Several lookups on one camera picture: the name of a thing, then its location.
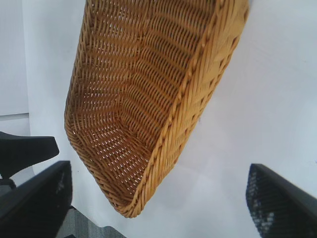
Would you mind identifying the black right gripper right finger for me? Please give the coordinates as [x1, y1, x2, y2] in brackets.
[245, 163, 317, 238]

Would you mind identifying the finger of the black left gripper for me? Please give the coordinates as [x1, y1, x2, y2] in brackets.
[0, 131, 59, 179]

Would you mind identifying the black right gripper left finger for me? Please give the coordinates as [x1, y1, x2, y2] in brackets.
[0, 160, 74, 238]

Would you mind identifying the woven wicker basket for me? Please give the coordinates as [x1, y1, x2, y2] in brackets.
[63, 0, 250, 219]

